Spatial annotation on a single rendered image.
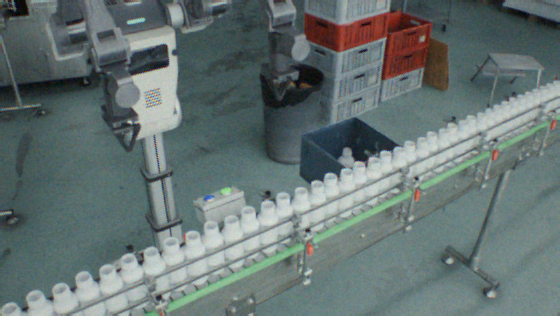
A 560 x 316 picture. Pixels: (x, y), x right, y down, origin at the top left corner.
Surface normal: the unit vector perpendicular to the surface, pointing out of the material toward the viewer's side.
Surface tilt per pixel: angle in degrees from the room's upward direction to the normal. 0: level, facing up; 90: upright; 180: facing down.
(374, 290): 0
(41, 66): 91
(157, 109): 90
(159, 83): 90
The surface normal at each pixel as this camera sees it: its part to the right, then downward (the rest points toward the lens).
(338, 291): 0.02, -0.82
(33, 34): 0.28, 0.55
